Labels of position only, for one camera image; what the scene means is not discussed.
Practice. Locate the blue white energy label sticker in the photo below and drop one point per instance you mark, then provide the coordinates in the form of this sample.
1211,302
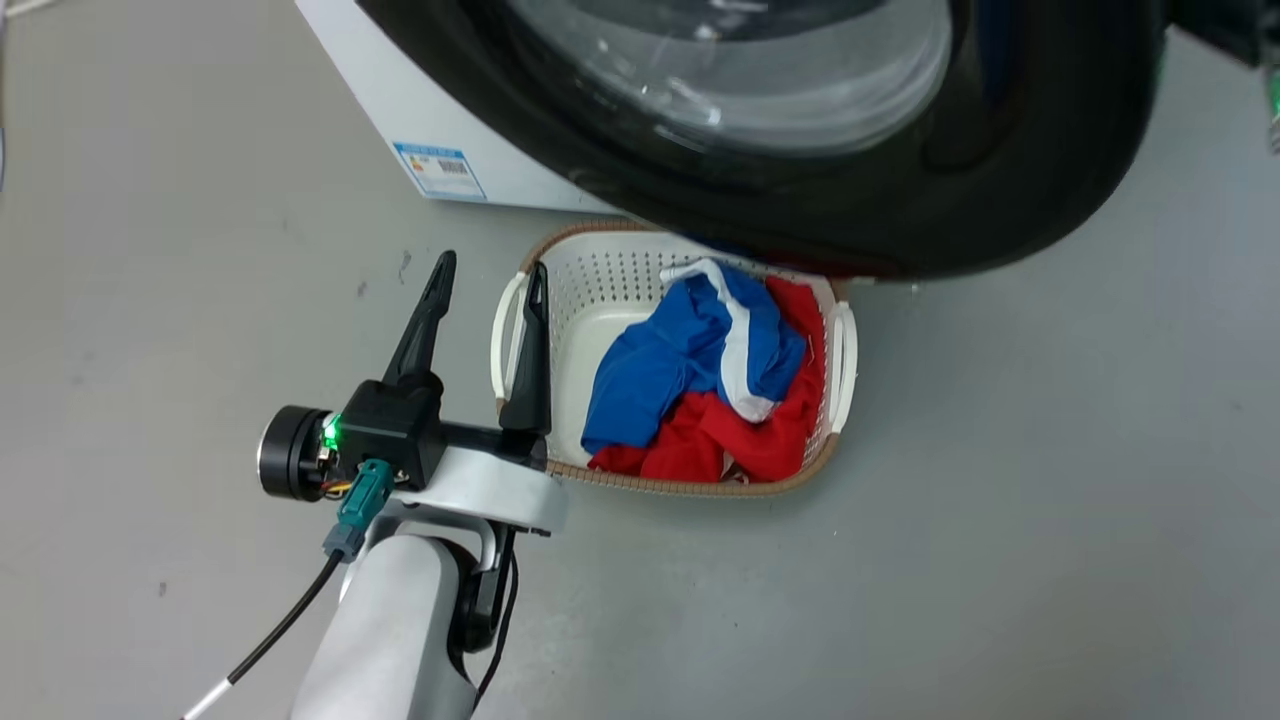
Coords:
440,172

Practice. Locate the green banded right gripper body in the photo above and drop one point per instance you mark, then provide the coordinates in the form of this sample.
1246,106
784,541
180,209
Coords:
1273,105

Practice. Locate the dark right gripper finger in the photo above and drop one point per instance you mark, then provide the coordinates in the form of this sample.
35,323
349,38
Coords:
1225,25

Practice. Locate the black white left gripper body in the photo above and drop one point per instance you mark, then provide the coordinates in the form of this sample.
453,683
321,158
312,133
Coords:
395,425

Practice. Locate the red garment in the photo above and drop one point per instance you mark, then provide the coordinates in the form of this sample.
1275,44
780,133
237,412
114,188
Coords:
760,440

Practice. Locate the white washing machine body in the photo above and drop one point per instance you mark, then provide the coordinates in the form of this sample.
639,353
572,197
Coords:
400,90

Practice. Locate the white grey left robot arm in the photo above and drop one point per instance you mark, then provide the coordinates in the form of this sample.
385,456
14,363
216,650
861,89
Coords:
390,640

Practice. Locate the blue garment with white stripe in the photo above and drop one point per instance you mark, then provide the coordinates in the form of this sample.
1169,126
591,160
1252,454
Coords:
660,360

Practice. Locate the black round washing machine door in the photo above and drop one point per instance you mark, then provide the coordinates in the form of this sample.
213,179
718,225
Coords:
1050,150

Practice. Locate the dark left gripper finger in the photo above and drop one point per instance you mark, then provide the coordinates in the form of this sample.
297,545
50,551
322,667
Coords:
425,320
532,370

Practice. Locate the white laundry basket brown rim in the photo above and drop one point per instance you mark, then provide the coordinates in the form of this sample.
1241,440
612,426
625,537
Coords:
600,290

